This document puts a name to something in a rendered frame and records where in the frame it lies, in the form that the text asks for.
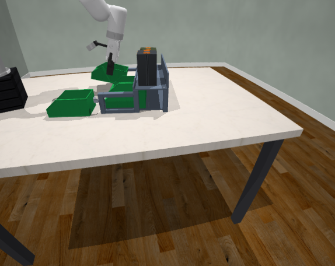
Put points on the black case with orange latches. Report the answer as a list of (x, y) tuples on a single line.
[(147, 67)]

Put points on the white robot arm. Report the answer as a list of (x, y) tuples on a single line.
[(100, 11)]

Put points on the grey shelf rack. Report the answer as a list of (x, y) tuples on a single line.
[(156, 96)]

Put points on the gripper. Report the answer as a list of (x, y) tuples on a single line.
[(112, 54)]

